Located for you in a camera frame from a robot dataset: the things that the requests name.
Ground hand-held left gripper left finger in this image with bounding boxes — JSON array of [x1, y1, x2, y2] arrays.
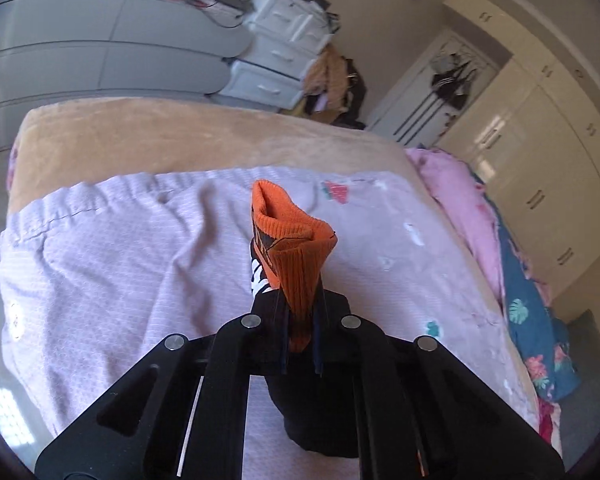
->
[[34, 309, 288, 480]]

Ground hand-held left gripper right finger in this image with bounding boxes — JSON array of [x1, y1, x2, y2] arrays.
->
[[312, 310, 565, 480]]

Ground orange and black sock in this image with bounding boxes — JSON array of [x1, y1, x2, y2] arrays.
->
[[250, 179, 362, 459]]

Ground pile of clothes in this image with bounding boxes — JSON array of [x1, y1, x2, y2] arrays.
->
[[302, 45, 369, 129]]

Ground hanging dark clothes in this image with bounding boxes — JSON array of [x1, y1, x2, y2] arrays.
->
[[427, 45, 482, 112]]

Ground pink printed bed sheet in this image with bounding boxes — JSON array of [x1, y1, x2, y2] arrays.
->
[[0, 167, 539, 480]]

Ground blue floral quilt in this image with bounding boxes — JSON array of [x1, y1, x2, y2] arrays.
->
[[472, 170, 582, 404]]

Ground pink quilt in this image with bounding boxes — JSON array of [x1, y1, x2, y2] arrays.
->
[[405, 147, 554, 307]]

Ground red floral cloth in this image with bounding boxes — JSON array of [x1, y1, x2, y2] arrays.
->
[[534, 399, 557, 447]]

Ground tan plush blanket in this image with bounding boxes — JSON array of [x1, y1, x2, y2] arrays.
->
[[7, 97, 431, 217]]

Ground white niche door panel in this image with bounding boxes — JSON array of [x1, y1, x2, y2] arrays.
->
[[367, 29, 511, 147]]

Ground cream wardrobe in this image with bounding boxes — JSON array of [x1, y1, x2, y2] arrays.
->
[[440, 0, 600, 302]]

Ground white drawer cabinet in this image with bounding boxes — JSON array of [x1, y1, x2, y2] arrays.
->
[[217, 0, 332, 112]]

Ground grey curved desk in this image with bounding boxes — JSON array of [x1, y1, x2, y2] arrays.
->
[[0, 0, 254, 152]]

